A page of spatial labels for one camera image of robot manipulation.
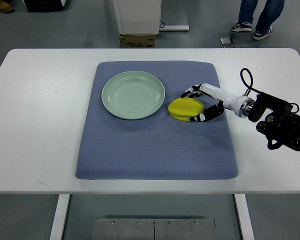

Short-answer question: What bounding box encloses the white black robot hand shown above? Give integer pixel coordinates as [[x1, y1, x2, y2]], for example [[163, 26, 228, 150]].
[[181, 83, 255, 122]]

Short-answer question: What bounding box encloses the yellow starfruit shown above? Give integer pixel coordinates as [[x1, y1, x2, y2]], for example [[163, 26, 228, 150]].
[[168, 97, 204, 122]]

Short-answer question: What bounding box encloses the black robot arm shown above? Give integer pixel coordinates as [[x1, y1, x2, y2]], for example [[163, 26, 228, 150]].
[[240, 68, 300, 152]]

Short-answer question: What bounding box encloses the small grey floor plate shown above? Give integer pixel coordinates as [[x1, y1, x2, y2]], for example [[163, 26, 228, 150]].
[[220, 37, 234, 48]]

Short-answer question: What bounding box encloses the light green plate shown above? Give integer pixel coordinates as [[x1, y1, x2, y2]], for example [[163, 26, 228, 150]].
[[101, 71, 166, 120]]

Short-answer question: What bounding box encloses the metal floor plate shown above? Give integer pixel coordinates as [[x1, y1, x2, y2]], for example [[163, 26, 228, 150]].
[[92, 218, 218, 240]]

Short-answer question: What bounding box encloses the blue grey cushion mat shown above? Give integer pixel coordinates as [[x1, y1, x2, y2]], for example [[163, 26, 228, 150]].
[[75, 61, 238, 180]]

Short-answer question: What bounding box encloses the person in jeans and sneakers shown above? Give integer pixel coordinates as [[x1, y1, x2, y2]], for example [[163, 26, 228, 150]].
[[230, 0, 285, 41]]

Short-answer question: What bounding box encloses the white base bar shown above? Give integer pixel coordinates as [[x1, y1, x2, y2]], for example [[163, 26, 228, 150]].
[[159, 25, 190, 32]]

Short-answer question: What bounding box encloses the right white table leg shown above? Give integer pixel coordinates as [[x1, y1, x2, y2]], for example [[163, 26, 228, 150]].
[[234, 194, 255, 240]]

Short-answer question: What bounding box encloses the white table leg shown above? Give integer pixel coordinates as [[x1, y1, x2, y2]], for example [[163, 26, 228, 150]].
[[234, 194, 255, 240], [49, 194, 71, 240]]

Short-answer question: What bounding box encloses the cardboard box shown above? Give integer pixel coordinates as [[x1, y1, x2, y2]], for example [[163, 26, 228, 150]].
[[119, 34, 156, 49]]

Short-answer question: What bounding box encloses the left white table leg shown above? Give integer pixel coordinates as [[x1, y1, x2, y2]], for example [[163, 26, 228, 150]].
[[49, 194, 71, 240]]

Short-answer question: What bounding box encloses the black white machine base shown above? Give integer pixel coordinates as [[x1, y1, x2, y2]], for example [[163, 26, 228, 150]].
[[23, 0, 67, 13]]

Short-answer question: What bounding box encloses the tan work boot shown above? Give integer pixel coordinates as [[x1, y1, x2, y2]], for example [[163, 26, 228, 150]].
[[0, 0, 14, 14]]

